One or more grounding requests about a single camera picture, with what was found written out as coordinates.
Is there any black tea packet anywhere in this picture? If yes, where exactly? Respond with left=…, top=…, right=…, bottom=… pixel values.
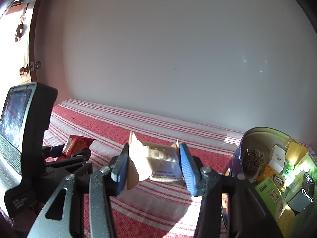
left=285, top=172, right=315, bottom=212

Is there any beige paper sachet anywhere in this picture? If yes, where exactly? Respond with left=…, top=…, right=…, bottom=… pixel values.
left=127, top=131, right=185, bottom=190

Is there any green box in tin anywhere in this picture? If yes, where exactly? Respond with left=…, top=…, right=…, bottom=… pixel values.
left=255, top=177, right=295, bottom=221

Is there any yellow sponge lower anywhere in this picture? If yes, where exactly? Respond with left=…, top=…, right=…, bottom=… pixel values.
left=277, top=210, right=295, bottom=237

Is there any blue yellow candy wrapper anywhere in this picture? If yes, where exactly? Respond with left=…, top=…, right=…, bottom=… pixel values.
left=256, top=164, right=285, bottom=189

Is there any round metal tin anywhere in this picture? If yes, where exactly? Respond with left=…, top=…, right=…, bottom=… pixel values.
left=223, top=127, right=316, bottom=237

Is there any white small box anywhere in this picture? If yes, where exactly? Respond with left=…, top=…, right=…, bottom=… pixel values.
left=268, top=145, right=286, bottom=173

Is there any red snack wrapper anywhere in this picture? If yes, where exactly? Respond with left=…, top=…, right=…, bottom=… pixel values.
left=57, top=135, right=94, bottom=161

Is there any red striped bed cover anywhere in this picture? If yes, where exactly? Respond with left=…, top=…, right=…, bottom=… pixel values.
left=42, top=99, right=317, bottom=238

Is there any green tissue pack in tin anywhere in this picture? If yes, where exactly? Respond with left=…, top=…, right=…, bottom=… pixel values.
left=283, top=152, right=316, bottom=198

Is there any gripper mounted phone screen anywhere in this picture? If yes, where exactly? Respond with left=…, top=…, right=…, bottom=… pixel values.
left=0, top=81, right=59, bottom=176

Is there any brown wooden door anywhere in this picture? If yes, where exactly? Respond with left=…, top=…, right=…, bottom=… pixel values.
left=0, top=0, right=48, bottom=90

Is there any yellow braided rope ball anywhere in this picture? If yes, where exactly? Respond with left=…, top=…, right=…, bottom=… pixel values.
left=242, top=148, right=264, bottom=175

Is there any brass door handle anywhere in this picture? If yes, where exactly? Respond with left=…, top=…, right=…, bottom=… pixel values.
left=19, top=61, right=41, bottom=75

